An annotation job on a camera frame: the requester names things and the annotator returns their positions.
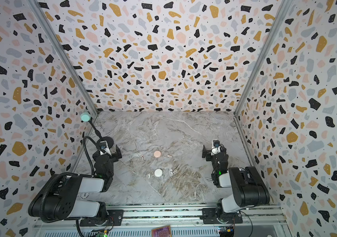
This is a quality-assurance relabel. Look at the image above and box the microphone stand with green ball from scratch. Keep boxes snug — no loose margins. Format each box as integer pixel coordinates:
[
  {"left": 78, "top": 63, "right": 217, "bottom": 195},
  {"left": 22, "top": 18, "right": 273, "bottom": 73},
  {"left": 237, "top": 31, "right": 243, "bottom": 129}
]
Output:
[{"left": 80, "top": 112, "right": 114, "bottom": 153}]

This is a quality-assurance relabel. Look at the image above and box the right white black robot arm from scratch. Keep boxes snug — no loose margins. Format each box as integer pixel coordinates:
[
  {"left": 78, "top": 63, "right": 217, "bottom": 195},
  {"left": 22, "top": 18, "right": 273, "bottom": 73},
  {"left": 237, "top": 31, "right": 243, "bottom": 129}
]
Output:
[{"left": 201, "top": 140, "right": 270, "bottom": 224}]

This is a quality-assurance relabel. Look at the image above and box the white earbud charging case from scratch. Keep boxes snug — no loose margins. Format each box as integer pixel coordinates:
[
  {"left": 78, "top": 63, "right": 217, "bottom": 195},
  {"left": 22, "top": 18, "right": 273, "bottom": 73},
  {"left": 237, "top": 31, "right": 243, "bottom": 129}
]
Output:
[{"left": 154, "top": 169, "right": 163, "bottom": 178}]

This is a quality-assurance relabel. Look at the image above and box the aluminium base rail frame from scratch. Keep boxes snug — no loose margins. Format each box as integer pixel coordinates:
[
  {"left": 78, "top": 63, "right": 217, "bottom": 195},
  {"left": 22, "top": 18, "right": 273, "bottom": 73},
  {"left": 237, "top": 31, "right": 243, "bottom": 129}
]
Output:
[{"left": 30, "top": 203, "right": 291, "bottom": 237}]

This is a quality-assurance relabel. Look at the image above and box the right small electronics board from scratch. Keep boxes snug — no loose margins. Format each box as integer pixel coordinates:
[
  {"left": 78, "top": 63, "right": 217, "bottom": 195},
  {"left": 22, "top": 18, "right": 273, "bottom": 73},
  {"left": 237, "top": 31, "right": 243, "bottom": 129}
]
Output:
[{"left": 219, "top": 227, "right": 235, "bottom": 237}]

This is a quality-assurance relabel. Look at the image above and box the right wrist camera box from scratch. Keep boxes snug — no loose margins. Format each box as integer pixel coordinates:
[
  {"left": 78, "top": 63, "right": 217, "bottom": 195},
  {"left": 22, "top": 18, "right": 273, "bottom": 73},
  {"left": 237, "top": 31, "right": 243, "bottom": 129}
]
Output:
[{"left": 212, "top": 140, "right": 220, "bottom": 153}]

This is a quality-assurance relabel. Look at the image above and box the pink earbud charging case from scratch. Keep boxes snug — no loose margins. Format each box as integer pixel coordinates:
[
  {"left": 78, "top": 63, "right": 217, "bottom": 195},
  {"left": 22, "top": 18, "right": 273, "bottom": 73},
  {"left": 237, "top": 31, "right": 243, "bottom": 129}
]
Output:
[{"left": 153, "top": 151, "right": 162, "bottom": 158}]

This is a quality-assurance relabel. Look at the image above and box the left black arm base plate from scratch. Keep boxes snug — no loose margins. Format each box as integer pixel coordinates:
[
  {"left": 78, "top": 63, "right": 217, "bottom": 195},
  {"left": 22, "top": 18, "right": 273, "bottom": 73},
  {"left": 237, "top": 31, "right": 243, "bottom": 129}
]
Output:
[{"left": 79, "top": 209, "right": 124, "bottom": 228}]

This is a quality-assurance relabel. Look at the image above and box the black corrugated cable conduit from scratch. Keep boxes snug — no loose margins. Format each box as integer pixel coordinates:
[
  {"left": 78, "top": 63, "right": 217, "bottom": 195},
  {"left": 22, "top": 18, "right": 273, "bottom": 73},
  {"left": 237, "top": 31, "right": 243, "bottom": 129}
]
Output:
[{"left": 39, "top": 135, "right": 104, "bottom": 223}]

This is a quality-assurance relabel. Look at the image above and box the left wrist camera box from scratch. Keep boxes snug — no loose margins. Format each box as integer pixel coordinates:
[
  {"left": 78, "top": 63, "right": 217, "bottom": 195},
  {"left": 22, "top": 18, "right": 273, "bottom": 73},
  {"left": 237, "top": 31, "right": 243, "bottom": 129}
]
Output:
[{"left": 98, "top": 141, "right": 108, "bottom": 152}]

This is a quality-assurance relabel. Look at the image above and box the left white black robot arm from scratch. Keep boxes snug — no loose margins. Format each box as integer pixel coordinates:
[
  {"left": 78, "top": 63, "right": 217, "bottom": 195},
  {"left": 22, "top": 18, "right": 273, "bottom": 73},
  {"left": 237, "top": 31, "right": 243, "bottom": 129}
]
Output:
[{"left": 28, "top": 146, "right": 122, "bottom": 226}]

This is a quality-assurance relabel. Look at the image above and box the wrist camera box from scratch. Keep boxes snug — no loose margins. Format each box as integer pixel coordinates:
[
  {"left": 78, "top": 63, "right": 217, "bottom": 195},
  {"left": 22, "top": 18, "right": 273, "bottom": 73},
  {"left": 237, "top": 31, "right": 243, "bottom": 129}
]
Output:
[
  {"left": 98, "top": 141, "right": 108, "bottom": 152},
  {"left": 212, "top": 140, "right": 220, "bottom": 153}
]

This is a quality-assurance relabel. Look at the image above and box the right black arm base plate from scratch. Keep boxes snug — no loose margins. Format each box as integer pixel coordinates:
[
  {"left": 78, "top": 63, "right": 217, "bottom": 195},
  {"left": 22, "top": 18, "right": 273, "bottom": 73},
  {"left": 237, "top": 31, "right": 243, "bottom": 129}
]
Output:
[{"left": 200, "top": 207, "right": 243, "bottom": 225}]

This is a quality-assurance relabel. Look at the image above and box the pink circuit board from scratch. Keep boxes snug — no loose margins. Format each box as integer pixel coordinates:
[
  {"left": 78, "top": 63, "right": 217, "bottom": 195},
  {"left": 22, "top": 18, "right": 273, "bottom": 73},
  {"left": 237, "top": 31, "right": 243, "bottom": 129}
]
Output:
[{"left": 151, "top": 225, "right": 171, "bottom": 237}]

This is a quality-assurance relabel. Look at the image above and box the small electronics board with leds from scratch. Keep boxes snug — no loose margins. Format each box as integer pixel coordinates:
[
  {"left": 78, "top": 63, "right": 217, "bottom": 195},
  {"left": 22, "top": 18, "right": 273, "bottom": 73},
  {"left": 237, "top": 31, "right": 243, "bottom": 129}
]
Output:
[{"left": 96, "top": 229, "right": 111, "bottom": 237}]

